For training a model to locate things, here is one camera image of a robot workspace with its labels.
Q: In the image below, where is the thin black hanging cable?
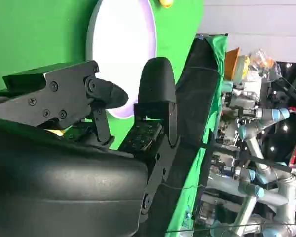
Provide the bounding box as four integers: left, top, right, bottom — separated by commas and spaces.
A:
162, 182, 205, 191

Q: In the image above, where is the lilac plate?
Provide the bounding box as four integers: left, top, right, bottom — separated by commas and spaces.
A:
86, 0, 158, 121

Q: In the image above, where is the clear plastic bag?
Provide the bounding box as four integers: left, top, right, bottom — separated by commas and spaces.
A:
248, 49, 283, 82

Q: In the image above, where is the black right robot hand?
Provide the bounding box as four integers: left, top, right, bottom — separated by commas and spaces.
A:
0, 58, 181, 237

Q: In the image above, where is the green cloth on neighbouring table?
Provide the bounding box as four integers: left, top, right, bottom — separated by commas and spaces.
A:
166, 34, 229, 237

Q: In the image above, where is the black metal rod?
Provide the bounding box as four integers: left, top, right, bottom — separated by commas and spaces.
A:
212, 142, 293, 172

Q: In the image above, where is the orange box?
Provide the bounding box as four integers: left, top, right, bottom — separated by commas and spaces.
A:
224, 48, 241, 79

